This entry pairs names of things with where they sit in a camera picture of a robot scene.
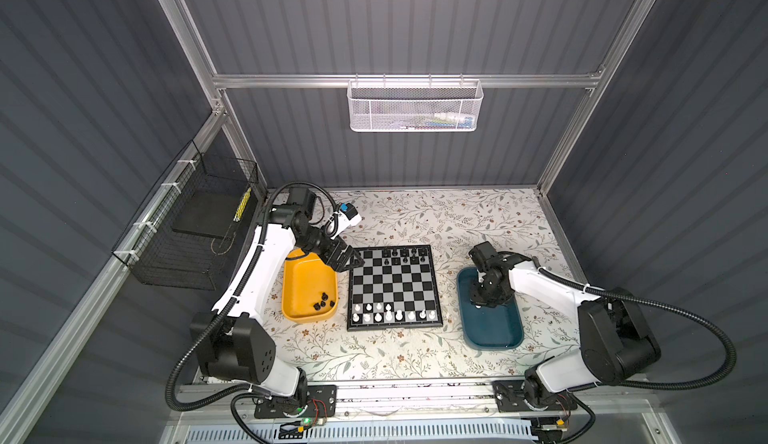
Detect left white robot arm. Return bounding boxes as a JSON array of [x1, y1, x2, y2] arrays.
[[186, 182, 362, 406]]

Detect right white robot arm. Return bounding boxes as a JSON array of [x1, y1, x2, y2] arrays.
[[468, 242, 661, 400]]

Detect black pieces in yellow tray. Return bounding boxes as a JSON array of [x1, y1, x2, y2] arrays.
[[311, 291, 336, 313]]

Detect black white chess board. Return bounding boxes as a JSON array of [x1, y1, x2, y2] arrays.
[[347, 244, 443, 332]]

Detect teal plastic tray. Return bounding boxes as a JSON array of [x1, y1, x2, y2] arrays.
[[457, 268, 524, 351]]

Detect yellow plastic tray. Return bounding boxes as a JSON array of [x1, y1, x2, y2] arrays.
[[282, 249, 338, 324]]

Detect yellow marker pen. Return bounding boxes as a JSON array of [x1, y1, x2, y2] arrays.
[[233, 187, 252, 223]]

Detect black foam pad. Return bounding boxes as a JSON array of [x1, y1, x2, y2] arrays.
[[171, 191, 242, 239]]

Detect markers in white basket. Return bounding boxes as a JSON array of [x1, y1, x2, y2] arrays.
[[400, 112, 477, 132]]

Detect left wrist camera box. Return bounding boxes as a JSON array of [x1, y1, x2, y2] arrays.
[[327, 203, 362, 238]]

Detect left black corrugated cable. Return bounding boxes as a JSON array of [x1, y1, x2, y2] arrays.
[[164, 181, 338, 413]]

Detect black corrugated cable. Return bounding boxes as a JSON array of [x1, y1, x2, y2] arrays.
[[503, 251, 738, 392], [164, 181, 338, 413]]

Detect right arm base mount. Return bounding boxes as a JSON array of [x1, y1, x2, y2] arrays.
[[491, 379, 577, 413]]

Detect aluminium front rail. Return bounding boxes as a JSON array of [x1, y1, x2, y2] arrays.
[[179, 376, 661, 422]]

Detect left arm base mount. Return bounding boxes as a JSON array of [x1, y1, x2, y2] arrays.
[[254, 385, 338, 419]]

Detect white wire mesh basket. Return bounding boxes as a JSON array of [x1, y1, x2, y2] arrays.
[[346, 79, 484, 133]]

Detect black wire mesh basket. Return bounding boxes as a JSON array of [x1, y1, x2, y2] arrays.
[[113, 144, 263, 291]]

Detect right black corrugated cable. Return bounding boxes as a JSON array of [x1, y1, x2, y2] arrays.
[[503, 251, 738, 392]]

